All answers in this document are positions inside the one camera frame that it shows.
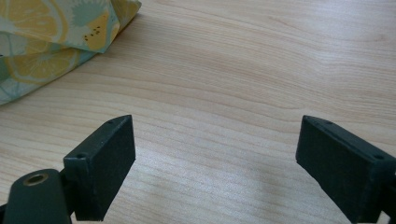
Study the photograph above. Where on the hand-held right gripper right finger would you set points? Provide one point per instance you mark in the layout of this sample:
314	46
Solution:
345	174

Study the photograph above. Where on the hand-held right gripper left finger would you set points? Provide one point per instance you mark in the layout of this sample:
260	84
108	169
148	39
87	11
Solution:
102	174

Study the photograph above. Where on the lemon print cloth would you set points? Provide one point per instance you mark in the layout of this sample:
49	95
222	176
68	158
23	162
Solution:
46	46

